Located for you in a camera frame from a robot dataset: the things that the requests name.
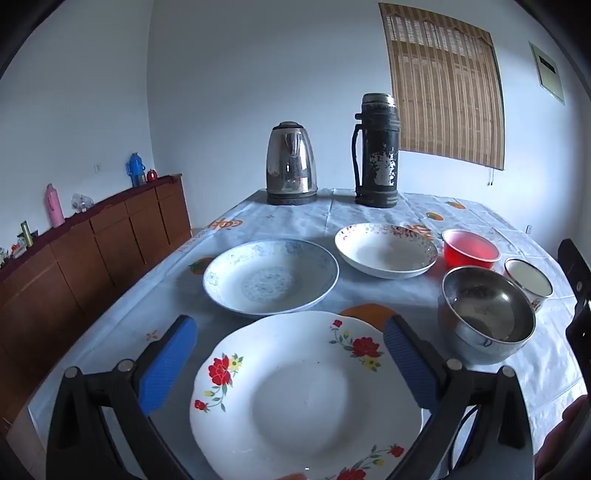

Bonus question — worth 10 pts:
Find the pink thermos bottle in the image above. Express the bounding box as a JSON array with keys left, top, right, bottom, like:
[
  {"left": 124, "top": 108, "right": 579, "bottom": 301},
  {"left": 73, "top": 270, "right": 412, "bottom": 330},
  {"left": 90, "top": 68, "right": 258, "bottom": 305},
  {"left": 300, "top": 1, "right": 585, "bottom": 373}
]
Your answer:
[{"left": 44, "top": 184, "right": 66, "bottom": 229}]

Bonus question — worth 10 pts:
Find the red plastic bowl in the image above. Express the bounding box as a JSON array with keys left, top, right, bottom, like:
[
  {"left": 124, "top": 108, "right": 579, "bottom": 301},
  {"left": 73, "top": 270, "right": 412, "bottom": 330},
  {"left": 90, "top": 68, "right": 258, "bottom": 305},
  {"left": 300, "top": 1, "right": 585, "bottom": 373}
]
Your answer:
[{"left": 442, "top": 228, "right": 502, "bottom": 273}]

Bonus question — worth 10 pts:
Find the white plate with blue pattern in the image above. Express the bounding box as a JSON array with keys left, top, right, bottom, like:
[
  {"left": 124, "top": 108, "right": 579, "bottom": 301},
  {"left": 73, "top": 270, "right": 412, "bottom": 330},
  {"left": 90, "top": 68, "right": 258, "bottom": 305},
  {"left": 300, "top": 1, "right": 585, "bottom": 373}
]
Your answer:
[{"left": 202, "top": 239, "right": 340, "bottom": 315}]

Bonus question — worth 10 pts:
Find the worn black thermos flask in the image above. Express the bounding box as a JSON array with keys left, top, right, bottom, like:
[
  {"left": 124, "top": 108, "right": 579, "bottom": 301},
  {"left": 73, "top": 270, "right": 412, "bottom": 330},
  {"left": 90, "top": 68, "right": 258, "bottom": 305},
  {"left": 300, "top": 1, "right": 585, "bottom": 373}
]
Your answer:
[{"left": 352, "top": 93, "right": 400, "bottom": 209}]

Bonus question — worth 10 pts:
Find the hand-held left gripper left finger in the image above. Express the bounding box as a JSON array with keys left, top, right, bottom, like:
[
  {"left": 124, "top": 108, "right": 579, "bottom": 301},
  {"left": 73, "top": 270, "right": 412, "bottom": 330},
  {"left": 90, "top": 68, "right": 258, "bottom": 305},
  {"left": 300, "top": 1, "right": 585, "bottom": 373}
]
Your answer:
[{"left": 46, "top": 315, "right": 199, "bottom": 480}]

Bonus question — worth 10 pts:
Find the white wall panel box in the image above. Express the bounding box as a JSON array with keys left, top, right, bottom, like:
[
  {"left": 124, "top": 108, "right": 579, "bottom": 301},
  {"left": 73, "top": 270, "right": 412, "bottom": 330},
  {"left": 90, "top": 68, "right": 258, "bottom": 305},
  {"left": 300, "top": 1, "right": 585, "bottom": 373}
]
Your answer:
[{"left": 529, "top": 41, "right": 566, "bottom": 106}]

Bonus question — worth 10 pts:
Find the stainless steel bowl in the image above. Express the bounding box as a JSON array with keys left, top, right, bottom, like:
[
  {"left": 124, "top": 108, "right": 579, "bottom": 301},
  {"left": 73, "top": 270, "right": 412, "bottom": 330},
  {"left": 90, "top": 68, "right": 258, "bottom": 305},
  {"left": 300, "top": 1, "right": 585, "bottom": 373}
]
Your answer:
[{"left": 438, "top": 267, "right": 537, "bottom": 366}]

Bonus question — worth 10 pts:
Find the white bowl red rim pattern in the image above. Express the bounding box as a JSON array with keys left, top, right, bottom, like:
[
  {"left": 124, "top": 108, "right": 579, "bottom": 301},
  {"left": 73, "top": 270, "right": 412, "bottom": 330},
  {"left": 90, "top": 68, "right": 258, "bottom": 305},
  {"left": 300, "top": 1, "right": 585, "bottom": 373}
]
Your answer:
[{"left": 335, "top": 222, "right": 438, "bottom": 280}]

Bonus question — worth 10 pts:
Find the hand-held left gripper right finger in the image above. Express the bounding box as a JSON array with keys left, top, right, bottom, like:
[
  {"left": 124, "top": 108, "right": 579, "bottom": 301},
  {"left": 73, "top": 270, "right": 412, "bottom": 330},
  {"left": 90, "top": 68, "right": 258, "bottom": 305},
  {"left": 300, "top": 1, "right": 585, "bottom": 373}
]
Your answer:
[{"left": 383, "top": 315, "right": 536, "bottom": 480}]

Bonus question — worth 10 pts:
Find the blue thermos jug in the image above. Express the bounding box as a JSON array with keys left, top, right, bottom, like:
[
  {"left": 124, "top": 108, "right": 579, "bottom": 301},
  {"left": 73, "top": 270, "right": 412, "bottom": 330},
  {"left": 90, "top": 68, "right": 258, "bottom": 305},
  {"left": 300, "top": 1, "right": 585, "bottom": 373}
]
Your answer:
[{"left": 127, "top": 152, "right": 147, "bottom": 188}]

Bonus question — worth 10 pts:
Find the bamboo window blind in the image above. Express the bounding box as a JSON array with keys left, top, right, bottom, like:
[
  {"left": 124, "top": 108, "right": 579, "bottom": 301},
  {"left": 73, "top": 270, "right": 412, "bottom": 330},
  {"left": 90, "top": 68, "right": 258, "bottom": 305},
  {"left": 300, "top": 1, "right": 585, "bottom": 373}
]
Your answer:
[{"left": 379, "top": 2, "right": 505, "bottom": 171}]

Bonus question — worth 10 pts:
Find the person's right hand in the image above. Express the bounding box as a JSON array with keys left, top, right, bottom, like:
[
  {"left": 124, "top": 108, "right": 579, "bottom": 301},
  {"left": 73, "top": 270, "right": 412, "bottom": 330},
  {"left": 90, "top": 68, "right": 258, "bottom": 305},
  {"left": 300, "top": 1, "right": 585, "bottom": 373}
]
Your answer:
[{"left": 536, "top": 398, "right": 591, "bottom": 469}]

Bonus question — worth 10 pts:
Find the stainless steel electric kettle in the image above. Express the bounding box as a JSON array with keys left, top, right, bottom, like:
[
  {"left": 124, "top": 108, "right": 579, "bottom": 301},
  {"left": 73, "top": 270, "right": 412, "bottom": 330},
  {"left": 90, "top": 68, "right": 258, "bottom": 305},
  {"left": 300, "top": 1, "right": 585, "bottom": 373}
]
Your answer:
[{"left": 265, "top": 121, "right": 319, "bottom": 206}]

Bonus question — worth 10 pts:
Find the white tablecloth with orange print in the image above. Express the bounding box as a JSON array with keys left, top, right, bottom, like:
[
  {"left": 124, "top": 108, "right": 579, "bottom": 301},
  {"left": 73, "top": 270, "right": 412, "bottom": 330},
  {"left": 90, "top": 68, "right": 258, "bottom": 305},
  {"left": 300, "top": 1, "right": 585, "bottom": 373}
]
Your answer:
[{"left": 28, "top": 187, "right": 587, "bottom": 480}]

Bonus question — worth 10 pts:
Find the brown wooden cabinet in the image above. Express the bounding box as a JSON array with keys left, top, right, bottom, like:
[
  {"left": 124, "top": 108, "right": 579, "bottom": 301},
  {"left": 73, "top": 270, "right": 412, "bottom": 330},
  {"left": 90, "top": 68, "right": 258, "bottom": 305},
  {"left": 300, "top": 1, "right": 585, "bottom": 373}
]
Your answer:
[{"left": 0, "top": 173, "right": 192, "bottom": 425}]

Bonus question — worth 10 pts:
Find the black cable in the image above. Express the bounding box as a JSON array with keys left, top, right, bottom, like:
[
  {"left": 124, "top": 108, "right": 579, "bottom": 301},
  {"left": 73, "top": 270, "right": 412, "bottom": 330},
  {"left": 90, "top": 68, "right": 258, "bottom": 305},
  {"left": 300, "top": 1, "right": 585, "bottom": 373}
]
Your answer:
[{"left": 447, "top": 406, "right": 482, "bottom": 480}]

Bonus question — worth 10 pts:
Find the white plate with red flowers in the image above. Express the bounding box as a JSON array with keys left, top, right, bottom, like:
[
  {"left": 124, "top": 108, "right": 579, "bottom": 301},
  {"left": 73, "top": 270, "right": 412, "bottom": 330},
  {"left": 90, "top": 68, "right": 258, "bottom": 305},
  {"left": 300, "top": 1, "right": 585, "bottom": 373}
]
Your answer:
[{"left": 189, "top": 311, "right": 424, "bottom": 480}]

